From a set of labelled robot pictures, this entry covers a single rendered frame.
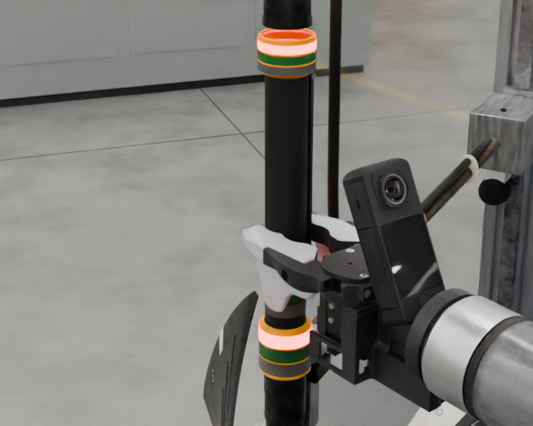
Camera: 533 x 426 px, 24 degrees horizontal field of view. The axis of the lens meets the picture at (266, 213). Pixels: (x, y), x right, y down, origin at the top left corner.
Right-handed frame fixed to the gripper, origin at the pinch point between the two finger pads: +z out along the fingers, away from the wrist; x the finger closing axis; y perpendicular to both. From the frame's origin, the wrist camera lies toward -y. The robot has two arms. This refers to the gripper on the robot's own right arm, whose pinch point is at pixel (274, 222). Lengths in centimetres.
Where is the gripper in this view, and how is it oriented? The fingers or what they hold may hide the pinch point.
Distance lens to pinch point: 98.3
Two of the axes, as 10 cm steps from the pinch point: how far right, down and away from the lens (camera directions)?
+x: 7.9, -2.4, 5.7
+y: 0.0, 9.2, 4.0
